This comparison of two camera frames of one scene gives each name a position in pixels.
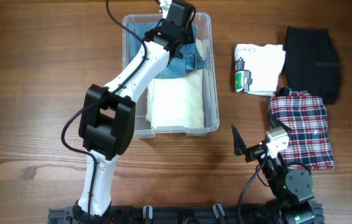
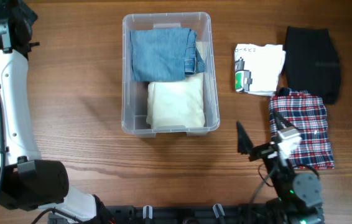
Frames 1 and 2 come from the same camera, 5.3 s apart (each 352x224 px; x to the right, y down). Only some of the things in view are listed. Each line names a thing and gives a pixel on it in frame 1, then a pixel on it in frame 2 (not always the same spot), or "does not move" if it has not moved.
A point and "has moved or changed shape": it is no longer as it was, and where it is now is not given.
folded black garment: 311,64 does not move
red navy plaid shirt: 304,113 does not move
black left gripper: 191,38 -> 28,11
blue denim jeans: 191,58 has moved or changed shape
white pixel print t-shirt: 257,68 does not move
